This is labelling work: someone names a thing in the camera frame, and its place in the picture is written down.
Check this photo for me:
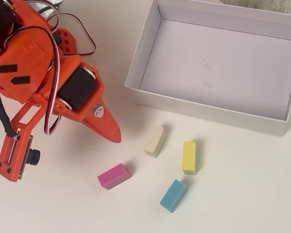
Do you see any pink foam cuboid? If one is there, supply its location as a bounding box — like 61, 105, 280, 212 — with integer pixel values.
97, 163, 132, 191

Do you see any thick black camera cable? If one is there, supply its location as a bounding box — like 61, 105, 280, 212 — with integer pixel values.
0, 80, 17, 139

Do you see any orange robot base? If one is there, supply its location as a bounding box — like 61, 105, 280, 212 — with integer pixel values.
54, 27, 78, 57

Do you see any black table clamp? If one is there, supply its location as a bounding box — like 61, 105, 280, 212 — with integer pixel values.
52, 31, 63, 46

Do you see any cream foam cuboid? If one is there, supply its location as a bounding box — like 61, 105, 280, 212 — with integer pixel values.
144, 125, 166, 158

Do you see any small cartoon face sticker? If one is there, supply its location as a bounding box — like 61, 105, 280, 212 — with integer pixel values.
91, 103, 106, 120

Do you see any wrist camera on orange mount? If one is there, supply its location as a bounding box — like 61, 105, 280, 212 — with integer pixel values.
0, 94, 50, 183

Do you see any orange gripper, black servo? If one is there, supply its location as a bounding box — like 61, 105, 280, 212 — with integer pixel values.
53, 56, 122, 144

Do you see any yellow foam cuboid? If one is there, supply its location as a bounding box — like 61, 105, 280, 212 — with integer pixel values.
182, 140, 197, 176

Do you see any blue foam cuboid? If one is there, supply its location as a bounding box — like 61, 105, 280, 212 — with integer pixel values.
159, 179, 189, 214

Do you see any red white black servo cable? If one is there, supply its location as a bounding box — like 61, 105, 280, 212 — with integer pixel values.
21, 0, 63, 135
38, 0, 97, 58

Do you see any white cardboard box bin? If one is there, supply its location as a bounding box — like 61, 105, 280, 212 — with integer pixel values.
123, 0, 291, 138

